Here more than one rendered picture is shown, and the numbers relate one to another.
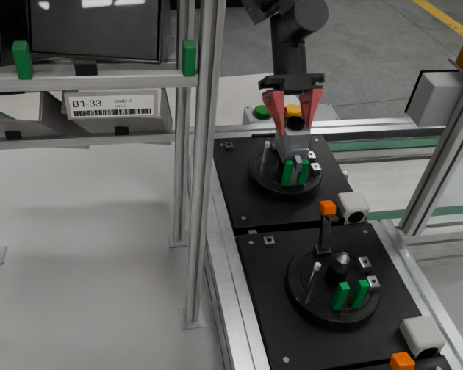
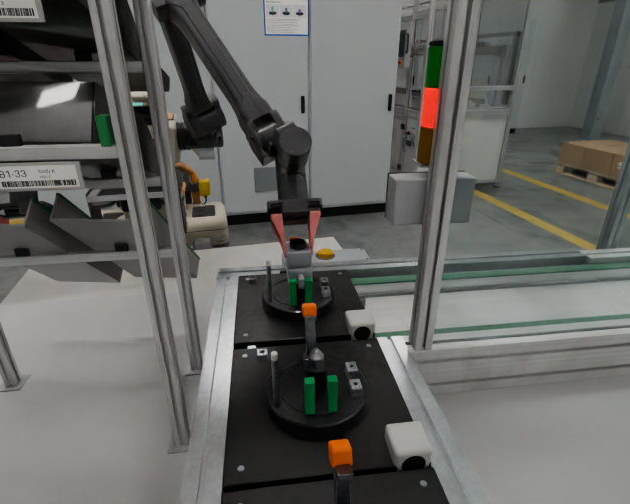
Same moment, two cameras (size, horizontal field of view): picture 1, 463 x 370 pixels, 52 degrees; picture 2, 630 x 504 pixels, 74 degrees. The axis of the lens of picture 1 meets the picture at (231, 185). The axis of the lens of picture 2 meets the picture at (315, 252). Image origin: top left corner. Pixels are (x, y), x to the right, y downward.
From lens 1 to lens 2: 0.28 m
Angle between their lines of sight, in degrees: 19
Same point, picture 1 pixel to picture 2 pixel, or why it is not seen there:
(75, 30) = (22, 121)
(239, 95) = not seen: hidden behind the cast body
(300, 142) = (301, 261)
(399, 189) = not seen: hidden behind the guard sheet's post
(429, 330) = (413, 436)
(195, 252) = (165, 352)
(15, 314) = (7, 436)
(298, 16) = (282, 144)
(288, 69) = (287, 196)
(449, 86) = (410, 180)
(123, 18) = (63, 109)
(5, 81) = not seen: outside the picture
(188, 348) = (169, 473)
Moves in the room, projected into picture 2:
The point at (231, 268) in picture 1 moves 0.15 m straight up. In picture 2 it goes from (218, 380) to (207, 293)
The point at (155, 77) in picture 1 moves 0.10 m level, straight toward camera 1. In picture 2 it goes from (74, 147) to (18, 170)
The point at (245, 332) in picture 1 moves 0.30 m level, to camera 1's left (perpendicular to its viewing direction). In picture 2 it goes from (211, 442) to (3, 413)
